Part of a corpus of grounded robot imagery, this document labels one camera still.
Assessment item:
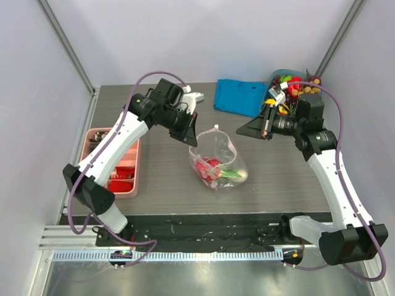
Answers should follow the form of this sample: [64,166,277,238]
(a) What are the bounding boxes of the pink toy dragon fruit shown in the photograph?
[194,157,222,185]

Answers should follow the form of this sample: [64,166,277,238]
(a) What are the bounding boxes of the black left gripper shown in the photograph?
[160,107,198,147]

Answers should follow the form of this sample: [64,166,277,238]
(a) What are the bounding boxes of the purple toy grape bunch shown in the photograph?
[271,75,281,88]

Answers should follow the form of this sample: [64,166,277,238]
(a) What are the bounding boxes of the teal plastic fruit basket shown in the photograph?
[263,69,306,111]

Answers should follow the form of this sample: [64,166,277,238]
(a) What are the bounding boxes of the beige toy potato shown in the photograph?
[231,168,248,183]

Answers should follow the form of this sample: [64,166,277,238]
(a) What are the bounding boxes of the pink plastic divided organizer tray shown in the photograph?
[80,128,141,200]

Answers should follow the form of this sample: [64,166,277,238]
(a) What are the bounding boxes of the yellow toy mango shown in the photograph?
[265,98,277,105]

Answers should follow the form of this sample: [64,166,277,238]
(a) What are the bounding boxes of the white slotted cable duct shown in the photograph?
[52,249,283,262]

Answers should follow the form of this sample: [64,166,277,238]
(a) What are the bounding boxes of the brown toy longan bunch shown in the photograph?
[302,70,322,94]

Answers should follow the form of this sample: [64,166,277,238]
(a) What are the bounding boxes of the blue folded cloth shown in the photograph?
[214,79,267,118]

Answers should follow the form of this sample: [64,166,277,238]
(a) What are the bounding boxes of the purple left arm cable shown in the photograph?
[67,71,188,244]

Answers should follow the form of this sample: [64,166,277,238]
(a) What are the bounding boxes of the red toy bell pepper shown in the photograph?
[288,76,302,99]

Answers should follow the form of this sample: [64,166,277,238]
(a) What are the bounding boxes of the aluminium frame rail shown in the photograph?
[39,221,376,248]

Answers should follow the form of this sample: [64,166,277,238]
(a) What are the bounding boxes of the green toy vegetable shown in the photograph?
[280,75,293,83]

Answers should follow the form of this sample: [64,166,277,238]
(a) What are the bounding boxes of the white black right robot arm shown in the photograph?
[189,93,388,266]

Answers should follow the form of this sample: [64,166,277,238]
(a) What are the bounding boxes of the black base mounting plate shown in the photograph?
[96,213,303,253]

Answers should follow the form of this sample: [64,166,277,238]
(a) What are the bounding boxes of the lower red folded cloth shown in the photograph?
[108,180,133,194]

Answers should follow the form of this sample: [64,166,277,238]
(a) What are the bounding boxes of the clear pink-dotted zip bag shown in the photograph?
[189,125,248,190]

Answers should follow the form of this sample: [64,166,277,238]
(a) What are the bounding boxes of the rose patterned dark cloth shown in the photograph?
[89,131,108,144]

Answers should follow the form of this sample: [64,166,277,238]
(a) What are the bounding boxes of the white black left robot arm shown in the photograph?
[62,78,204,246]

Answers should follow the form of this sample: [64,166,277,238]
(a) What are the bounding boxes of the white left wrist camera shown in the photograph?
[176,85,204,114]

